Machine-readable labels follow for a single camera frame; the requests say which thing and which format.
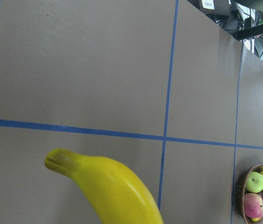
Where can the green fruit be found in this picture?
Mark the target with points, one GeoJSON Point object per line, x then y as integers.
{"type": "Point", "coordinates": [254, 182]}

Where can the woven wicker basket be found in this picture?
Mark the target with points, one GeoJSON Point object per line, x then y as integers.
{"type": "Point", "coordinates": [241, 191]}

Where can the black box with label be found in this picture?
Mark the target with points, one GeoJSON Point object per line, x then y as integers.
{"type": "Point", "coordinates": [216, 7]}

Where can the red pink apple front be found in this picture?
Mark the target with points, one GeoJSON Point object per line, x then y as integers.
{"type": "Point", "coordinates": [253, 205]}

